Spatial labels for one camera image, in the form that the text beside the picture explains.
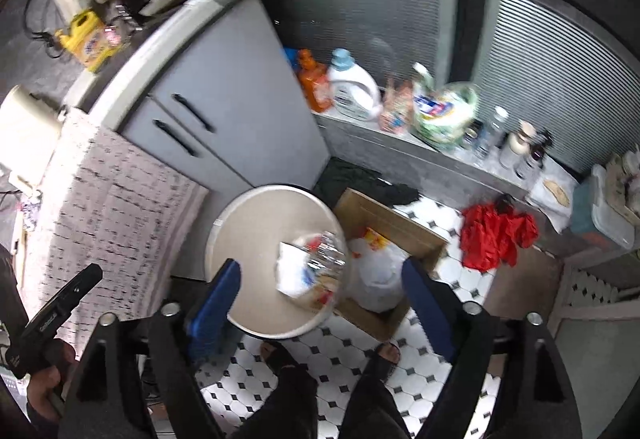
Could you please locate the white storage tub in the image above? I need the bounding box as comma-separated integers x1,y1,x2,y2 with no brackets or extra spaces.
570,154,640,250

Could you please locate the black hanging cable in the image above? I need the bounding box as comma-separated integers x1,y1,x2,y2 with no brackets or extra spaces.
22,0,66,60

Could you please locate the green refill pouch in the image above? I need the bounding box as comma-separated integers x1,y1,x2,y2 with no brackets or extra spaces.
412,64,481,152

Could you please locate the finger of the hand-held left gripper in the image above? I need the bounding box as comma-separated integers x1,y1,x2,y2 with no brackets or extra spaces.
49,263,104,317

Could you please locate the blue white carton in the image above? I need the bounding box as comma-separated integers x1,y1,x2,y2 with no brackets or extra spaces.
277,241,313,300

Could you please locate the grey kitchen cabinet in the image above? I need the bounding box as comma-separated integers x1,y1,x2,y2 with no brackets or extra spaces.
65,0,333,192

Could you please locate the white cap bottle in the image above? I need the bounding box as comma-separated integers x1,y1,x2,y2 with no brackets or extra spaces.
500,121,536,170

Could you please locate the printed white tablecloth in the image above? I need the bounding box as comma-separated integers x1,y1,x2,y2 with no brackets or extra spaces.
22,109,211,350

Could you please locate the grey window blind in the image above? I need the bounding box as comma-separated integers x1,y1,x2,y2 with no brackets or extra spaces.
285,0,458,84
470,0,640,174

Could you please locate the person's right leg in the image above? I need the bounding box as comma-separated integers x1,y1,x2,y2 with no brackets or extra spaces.
345,341,411,439

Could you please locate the white air fryer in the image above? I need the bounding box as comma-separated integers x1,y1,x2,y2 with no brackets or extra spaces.
0,85,63,174

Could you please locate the black cloth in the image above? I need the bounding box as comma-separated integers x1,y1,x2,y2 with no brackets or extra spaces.
325,159,421,207

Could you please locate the orange bottle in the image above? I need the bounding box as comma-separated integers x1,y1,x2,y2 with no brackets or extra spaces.
297,50,333,114

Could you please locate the red cloth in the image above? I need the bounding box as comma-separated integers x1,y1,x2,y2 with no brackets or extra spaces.
460,204,541,272

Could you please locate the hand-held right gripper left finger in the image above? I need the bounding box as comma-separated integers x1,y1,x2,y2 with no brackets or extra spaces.
60,258,243,439

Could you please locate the steel faucet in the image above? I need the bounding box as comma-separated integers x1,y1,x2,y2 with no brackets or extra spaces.
112,4,136,32

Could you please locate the person's leg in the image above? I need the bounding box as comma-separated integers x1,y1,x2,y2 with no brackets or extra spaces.
345,341,411,439
235,341,318,439

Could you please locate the person's left leg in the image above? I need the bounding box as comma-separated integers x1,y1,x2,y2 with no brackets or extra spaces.
235,341,318,439

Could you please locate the person's left hand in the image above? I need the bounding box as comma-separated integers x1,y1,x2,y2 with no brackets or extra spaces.
25,339,77,420

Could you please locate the white plastic bag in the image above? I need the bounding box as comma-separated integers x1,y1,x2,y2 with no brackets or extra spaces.
345,239,408,312

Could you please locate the patterned snack packet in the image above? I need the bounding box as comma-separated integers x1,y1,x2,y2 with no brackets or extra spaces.
378,84,416,136

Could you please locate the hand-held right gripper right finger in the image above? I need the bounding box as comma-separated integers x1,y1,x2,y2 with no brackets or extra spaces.
401,258,583,439

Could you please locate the cardboard box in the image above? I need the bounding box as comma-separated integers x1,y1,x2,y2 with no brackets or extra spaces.
332,188,448,342

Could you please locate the yellow detergent bottle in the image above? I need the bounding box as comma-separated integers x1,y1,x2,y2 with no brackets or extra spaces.
55,9,126,72

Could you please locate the white power strip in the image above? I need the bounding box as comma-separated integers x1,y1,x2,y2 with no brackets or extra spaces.
9,169,41,194

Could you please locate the white laundry detergent bottle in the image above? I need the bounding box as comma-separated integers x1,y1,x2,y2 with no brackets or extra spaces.
327,49,382,120

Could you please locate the white round bucket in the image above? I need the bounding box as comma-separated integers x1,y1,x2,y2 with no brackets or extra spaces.
205,185,348,340

